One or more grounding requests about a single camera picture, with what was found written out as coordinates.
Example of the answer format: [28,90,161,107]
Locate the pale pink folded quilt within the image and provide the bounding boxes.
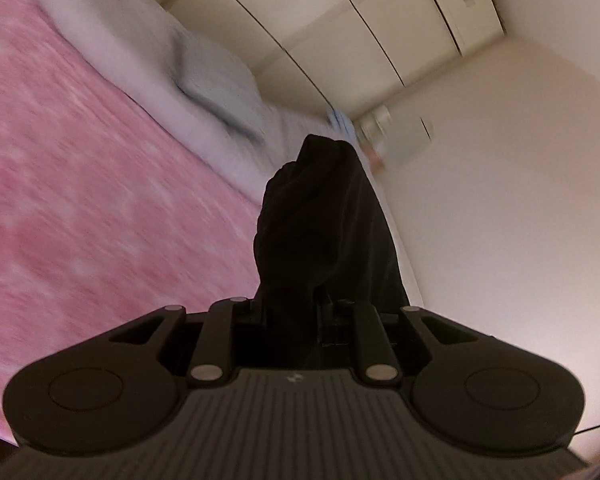
[36,0,351,203]

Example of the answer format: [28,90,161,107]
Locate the white wardrobe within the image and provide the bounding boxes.
[157,0,503,117]

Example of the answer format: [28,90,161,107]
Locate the black trousers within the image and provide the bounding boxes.
[251,132,412,361]

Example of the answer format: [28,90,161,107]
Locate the pink floral bed blanket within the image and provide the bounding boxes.
[0,0,258,440]

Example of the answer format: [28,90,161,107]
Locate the grey checked cushion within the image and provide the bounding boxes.
[176,30,265,143]

